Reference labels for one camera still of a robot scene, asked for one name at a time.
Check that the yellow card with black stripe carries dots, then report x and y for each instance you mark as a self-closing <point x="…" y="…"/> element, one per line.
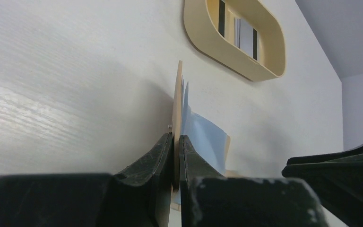
<point x="216" y="9"/>

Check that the beige oval plastic tray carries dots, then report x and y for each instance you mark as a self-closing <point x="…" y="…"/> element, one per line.
<point x="204" y="35"/>

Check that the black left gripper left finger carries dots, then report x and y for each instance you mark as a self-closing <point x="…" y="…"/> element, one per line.
<point x="137" y="196"/>

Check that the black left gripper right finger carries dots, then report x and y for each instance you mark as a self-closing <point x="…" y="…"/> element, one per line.
<point x="209" y="199"/>

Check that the grey card with black stripe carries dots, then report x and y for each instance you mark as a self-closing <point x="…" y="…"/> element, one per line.
<point x="246" y="37"/>

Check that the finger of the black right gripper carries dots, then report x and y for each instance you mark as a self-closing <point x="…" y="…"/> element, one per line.
<point x="337" y="179"/>

